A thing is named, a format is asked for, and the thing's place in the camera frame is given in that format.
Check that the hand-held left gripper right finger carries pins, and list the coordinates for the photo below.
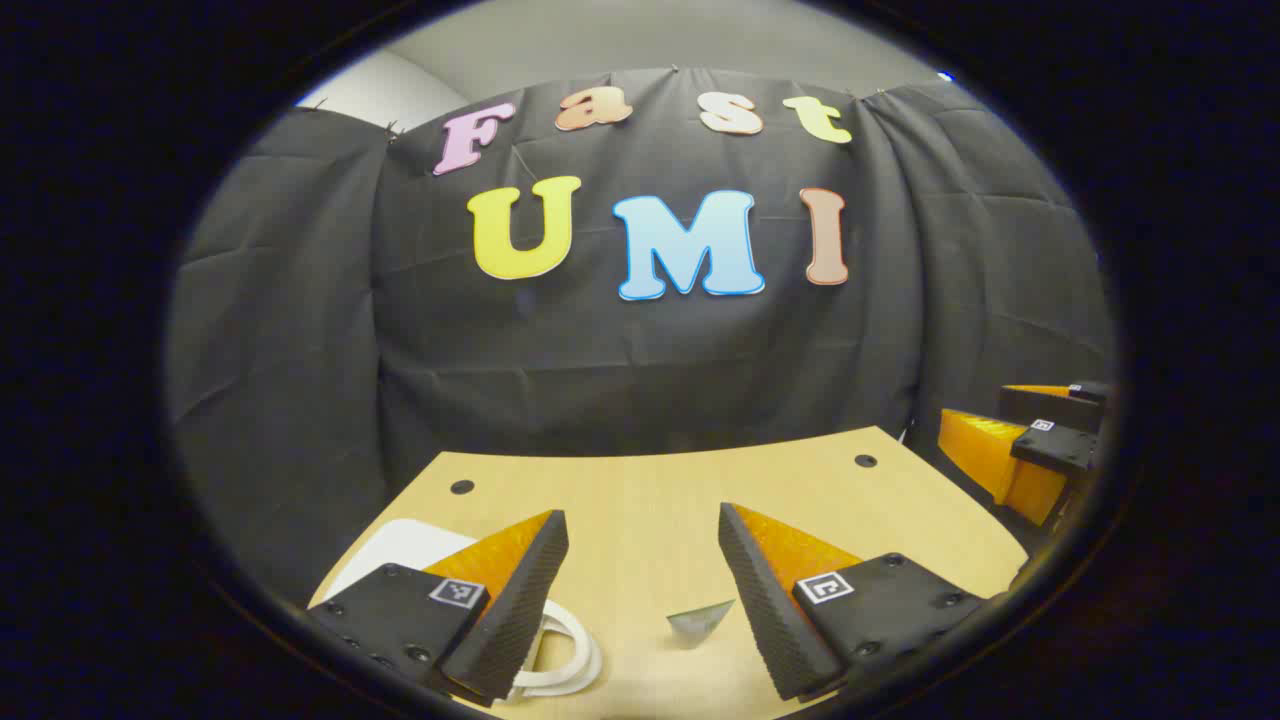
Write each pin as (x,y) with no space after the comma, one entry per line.
(765,620)

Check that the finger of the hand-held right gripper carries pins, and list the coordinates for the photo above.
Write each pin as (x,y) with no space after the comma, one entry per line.
(1000,460)
(1050,402)

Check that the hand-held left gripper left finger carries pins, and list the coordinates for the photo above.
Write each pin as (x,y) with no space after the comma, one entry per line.
(520,610)

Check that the wide green white tube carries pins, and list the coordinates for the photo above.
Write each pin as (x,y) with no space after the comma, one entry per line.
(698,622)

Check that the white suitcase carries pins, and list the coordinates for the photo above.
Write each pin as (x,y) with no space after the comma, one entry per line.
(400,550)

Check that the black backdrop cloth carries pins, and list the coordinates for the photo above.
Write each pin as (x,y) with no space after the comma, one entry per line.
(600,360)

